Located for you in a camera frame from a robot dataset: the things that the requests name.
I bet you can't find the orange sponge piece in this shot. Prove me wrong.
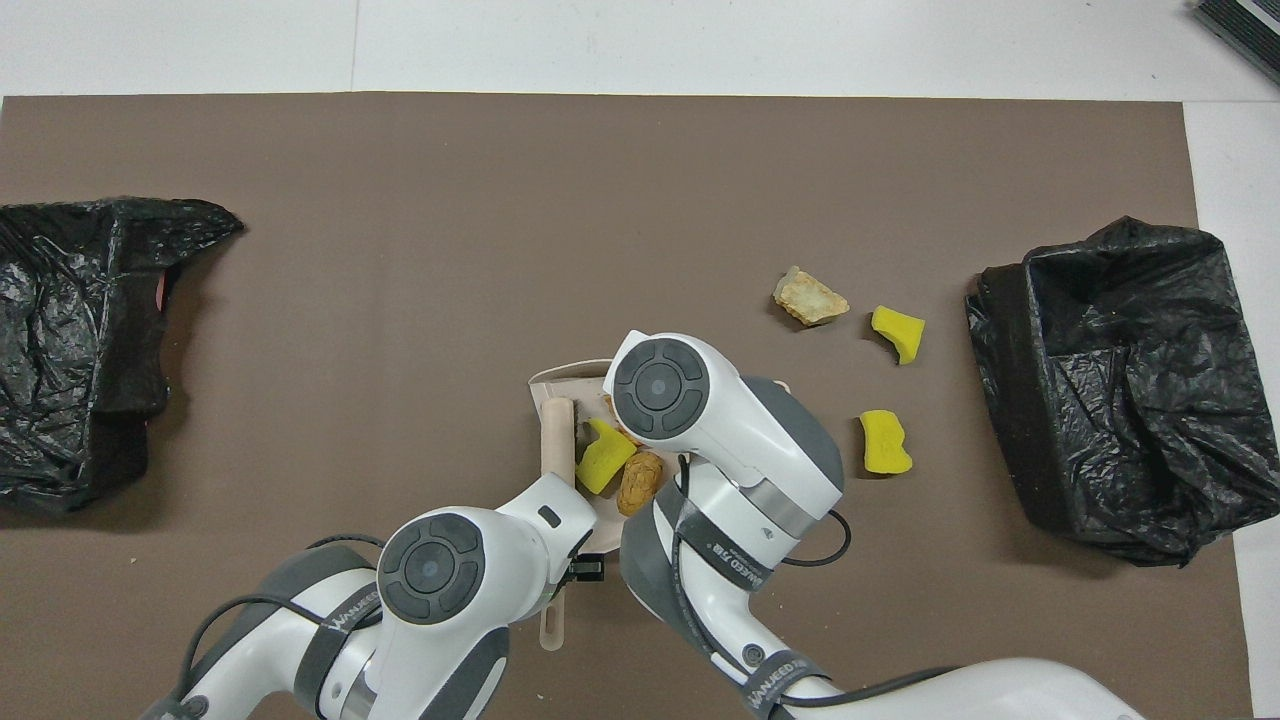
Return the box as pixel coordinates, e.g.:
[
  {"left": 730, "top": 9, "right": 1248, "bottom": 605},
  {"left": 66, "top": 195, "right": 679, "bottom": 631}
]
[{"left": 616, "top": 450, "right": 667, "bottom": 518}]

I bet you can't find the beige hand brush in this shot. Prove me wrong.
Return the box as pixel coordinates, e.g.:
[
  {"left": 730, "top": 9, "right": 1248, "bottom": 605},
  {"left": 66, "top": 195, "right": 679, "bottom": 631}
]
[{"left": 539, "top": 397, "right": 579, "bottom": 653}]

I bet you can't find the beige plastic dustpan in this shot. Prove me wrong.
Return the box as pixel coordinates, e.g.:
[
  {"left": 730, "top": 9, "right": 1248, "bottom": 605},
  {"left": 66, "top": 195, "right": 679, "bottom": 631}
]
[{"left": 527, "top": 358, "right": 627, "bottom": 557}]

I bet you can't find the large pale foam chunk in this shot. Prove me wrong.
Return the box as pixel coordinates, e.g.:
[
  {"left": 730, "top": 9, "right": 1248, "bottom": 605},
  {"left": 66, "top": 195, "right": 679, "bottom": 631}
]
[{"left": 773, "top": 265, "right": 851, "bottom": 328}]

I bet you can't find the notched yellow sponge piece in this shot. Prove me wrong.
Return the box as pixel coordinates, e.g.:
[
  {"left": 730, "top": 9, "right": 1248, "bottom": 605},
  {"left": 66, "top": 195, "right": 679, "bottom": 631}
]
[{"left": 870, "top": 305, "right": 926, "bottom": 366}]

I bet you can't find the black bag lined bin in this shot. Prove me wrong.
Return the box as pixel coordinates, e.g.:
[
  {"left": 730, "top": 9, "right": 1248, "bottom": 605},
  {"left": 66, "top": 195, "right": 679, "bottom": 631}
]
[
  {"left": 0, "top": 196, "right": 246, "bottom": 516},
  {"left": 965, "top": 215, "right": 1266, "bottom": 569}
]

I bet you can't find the brown table mat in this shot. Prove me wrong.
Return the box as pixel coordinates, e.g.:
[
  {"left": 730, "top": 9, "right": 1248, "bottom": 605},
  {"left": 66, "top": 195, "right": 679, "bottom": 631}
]
[{"left": 0, "top": 93, "right": 1256, "bottom": 720}]

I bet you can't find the dark ribbed panel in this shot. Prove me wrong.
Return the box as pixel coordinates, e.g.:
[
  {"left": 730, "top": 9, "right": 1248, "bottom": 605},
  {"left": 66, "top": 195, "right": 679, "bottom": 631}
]
[{"left": 1190, "top": 0, "right": 1280, "bottom": 86}]

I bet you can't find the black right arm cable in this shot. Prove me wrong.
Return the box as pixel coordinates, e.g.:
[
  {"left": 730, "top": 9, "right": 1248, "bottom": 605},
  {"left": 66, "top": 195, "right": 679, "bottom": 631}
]
[{"left": 678, "top": 455, "right": 961, "bottom": 701}]

